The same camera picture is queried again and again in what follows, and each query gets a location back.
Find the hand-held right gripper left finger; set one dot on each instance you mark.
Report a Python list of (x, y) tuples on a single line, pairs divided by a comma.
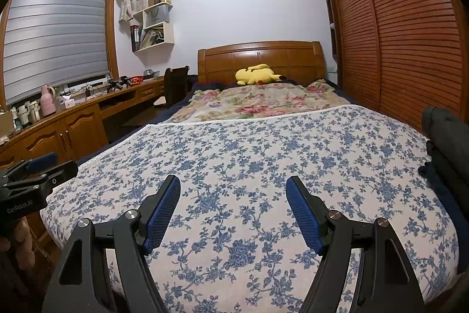
[(161, 214)]

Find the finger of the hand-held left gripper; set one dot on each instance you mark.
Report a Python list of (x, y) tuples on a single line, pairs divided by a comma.
[(62, 170), (42, 162)]

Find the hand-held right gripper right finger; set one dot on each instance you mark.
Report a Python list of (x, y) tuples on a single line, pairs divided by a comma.
[(306, 214)]

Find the black jacket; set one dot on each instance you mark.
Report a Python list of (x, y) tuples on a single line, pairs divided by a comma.
[(447, 129)]

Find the person's left hand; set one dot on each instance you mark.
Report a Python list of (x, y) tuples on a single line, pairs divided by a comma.
[(24, 239)]

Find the wooden desk with cabinets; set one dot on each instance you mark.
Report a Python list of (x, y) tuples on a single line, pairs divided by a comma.
[(77, 129)]

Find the group of white bottles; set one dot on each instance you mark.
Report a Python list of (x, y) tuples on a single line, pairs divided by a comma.
[(27, 113)]

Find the pink thermos jug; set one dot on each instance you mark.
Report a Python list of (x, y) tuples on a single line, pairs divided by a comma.
[(47, 104)]

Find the white box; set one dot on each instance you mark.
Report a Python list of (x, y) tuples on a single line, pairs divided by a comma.
[(67, 103)]

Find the blue floral bedsheet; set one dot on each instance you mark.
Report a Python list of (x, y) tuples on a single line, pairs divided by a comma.
[(238, 151)]

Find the black device on desk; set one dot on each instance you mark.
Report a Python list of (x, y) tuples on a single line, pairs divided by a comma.
[(119, 83)]

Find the red basket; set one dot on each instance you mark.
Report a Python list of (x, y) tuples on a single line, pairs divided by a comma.
[(137, 81)]

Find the pink floral quilt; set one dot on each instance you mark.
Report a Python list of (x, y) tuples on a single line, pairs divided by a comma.
[(256, 100)]

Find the black chair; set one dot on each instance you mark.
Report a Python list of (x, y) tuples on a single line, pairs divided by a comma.
[(176, 85)]

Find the silver bowl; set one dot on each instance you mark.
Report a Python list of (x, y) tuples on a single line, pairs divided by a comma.
[(150, 74)]

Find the grey window blind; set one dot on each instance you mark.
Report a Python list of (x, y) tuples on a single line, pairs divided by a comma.
[(55, 30)]

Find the navy blue folded garment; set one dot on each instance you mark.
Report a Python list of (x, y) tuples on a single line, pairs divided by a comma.
[(452, 214)]

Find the yellow plush toy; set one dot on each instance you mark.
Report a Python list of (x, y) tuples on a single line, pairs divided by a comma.
[(252, 76)]

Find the wooden bed headboard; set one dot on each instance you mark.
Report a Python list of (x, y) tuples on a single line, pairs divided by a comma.
[(263, 54)]

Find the wooden louvred wardrobe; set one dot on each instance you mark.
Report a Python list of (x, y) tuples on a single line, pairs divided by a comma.
[(403, 41)]

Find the wooden window frame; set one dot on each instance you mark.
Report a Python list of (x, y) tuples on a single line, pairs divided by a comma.
[(113, 27)]

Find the white wall shelf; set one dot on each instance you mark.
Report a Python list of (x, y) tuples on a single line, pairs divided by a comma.
[(168, 34)]

